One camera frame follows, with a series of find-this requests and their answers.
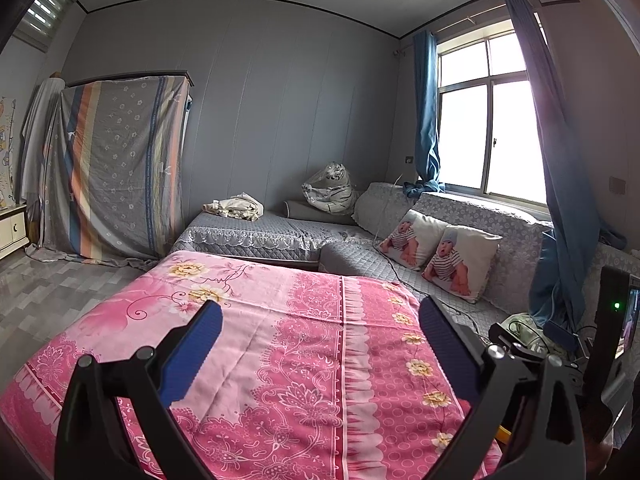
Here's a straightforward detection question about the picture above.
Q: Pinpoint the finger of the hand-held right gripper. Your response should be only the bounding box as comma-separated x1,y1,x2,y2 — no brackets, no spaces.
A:
487,321,543,358
542,319,586,358

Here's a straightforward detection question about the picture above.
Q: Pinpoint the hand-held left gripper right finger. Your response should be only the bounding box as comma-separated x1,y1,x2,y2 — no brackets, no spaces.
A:
415,296,586,480

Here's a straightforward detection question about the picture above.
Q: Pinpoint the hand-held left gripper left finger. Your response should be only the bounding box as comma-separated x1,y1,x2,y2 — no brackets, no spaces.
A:
54,301,223,480

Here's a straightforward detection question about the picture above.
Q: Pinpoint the baby print pillow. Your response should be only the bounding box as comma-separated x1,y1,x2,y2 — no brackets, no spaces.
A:
377,208,448,271
421,225,502,304

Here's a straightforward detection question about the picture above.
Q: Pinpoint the pink floral blanket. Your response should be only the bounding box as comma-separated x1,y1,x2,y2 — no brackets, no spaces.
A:
0,250,503,480

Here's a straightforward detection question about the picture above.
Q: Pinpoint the long blue curtain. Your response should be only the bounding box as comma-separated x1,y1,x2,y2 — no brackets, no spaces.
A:
502,0,628,333

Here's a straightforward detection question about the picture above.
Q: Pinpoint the grey quilted sofa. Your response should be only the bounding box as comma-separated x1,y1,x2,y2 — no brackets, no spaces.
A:
170,180,640,441

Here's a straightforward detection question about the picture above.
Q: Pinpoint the cream crumpled cloth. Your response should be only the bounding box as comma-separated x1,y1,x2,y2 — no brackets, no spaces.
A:
201,192,265,222

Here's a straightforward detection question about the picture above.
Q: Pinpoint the grey bolster cushion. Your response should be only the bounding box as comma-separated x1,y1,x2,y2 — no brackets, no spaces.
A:
284,199,357,224

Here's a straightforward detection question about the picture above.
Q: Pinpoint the striped grey sheet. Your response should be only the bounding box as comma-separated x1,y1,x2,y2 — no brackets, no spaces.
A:
27,74,193,266

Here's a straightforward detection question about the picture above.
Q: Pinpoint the white tiger plush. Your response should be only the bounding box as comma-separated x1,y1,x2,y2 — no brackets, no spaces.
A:
301,161,358,216

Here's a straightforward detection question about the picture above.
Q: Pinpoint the window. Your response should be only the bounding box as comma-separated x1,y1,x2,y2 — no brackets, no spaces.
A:
435,19,548,206

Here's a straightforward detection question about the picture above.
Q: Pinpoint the cream bedside cabinet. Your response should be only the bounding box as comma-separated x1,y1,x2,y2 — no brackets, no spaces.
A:
0,202,31,261

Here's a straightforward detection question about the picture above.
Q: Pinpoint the short blue curtain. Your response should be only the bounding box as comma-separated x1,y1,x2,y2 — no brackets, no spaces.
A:
402,30,446,200

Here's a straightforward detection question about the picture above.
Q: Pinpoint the white hanging cloth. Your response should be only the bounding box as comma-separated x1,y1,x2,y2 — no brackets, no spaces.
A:
20,76,66,211

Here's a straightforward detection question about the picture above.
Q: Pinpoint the white window blind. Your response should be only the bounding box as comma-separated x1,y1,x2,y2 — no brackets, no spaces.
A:
12,0,76,51

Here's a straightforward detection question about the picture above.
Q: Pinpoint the white cable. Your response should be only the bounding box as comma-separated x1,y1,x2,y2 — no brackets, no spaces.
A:
372,172,481,331

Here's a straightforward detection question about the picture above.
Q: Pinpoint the cartoon wall poster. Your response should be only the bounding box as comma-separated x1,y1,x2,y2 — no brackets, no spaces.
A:
0,97,21,208

